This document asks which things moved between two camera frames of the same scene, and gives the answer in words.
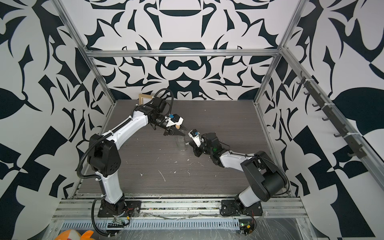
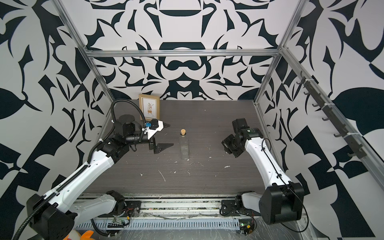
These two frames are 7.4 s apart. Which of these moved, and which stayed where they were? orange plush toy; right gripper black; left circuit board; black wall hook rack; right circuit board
Moved: right gripper black
Stayed: black wall hook rack; left circuit board; orange plush toy; right circuit board
